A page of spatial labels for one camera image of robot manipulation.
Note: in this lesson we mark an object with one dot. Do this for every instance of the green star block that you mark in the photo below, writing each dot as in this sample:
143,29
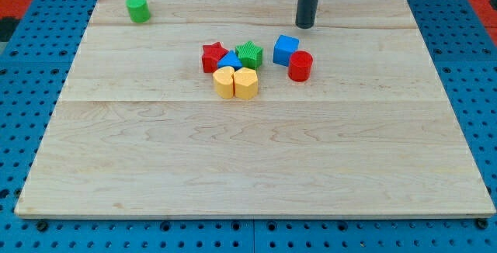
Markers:
250,55

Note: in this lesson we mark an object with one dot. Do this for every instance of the red star block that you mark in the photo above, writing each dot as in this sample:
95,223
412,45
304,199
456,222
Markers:
212,53

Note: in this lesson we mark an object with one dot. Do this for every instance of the yellow pentagon block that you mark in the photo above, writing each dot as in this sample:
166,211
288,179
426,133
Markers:
246,83

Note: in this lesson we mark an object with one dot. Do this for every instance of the light wooden board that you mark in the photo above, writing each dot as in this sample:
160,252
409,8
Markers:
139,132

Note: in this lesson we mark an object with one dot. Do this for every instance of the yellow heart block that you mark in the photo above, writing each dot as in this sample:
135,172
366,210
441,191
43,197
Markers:
224,82

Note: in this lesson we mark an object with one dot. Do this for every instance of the blue triangle block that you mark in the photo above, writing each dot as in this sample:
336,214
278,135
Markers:
230,59

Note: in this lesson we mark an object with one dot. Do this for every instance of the red cylinder block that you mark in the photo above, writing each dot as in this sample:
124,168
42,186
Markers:
300,64

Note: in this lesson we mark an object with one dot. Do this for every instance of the blue cube block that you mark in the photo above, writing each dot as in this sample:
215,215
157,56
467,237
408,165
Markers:
283,49

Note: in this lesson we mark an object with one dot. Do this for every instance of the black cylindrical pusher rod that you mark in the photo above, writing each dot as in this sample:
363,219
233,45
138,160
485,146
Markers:
308,1

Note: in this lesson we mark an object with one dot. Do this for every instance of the green cylinder block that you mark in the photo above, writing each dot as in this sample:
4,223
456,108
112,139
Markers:
138,10

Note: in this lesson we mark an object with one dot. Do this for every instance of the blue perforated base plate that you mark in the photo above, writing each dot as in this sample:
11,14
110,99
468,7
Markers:
34,66

